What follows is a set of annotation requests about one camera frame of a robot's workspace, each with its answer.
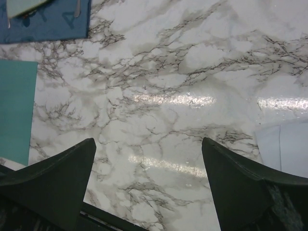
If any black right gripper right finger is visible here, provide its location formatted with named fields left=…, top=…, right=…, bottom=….
left=202, top=138, right=308, bottom=231

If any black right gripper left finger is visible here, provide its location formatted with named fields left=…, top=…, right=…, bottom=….
left=0, top=138, right=96, bottom=231

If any white printed paper stack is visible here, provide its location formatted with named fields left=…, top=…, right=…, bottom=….
left=256, top=120, right=308, bottom=178

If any teal folder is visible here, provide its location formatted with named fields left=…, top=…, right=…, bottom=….
left=0, top=60, right=38, bottom=166

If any blue placemat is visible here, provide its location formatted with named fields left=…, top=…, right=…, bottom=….
left=0, top=0, right=91, bottom=44

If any silver spoon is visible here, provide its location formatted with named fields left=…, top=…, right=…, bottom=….
left=74, top=0, right=81, bottom=18

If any light green plate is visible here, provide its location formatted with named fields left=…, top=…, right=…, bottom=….
left=6, top=0, right=49, bottom=18

